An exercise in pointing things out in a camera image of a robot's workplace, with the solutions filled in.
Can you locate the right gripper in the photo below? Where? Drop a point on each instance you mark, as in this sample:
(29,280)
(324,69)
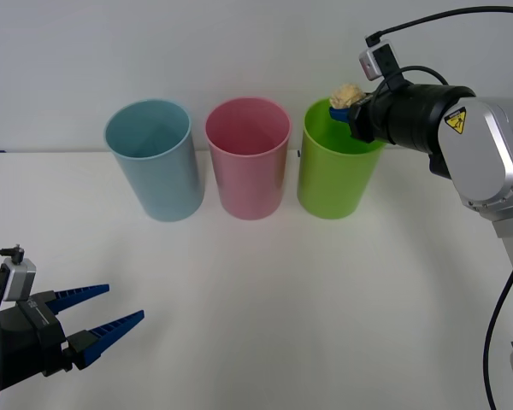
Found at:
(365,121)

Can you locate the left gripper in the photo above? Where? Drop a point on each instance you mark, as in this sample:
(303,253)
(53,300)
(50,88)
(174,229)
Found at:
(25,341)

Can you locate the yellowish paper ball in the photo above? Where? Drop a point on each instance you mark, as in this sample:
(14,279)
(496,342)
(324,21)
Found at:
(346,96)

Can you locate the green plastic bin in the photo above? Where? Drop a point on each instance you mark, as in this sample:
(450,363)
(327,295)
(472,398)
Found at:
(325,179)

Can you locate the pink plastic bin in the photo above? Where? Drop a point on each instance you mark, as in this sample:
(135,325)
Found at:
(248,188)

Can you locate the pale blue plastic bin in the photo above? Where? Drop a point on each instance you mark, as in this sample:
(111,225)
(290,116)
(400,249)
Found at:
(162,188)

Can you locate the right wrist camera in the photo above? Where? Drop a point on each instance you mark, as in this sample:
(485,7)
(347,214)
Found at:
(374,62)

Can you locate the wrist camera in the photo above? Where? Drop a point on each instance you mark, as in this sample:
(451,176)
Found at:
(374,62)
(19,277)

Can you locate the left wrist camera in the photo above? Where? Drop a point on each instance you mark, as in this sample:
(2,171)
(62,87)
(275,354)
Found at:
(19,277)

